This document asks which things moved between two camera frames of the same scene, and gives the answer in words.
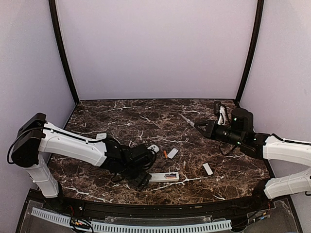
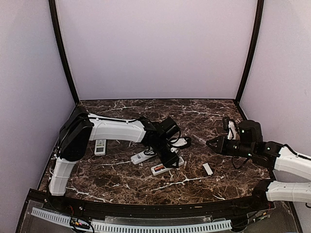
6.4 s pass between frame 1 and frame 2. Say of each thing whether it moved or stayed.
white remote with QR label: moved
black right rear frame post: stayed
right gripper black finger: moved
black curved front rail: stayed
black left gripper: moved
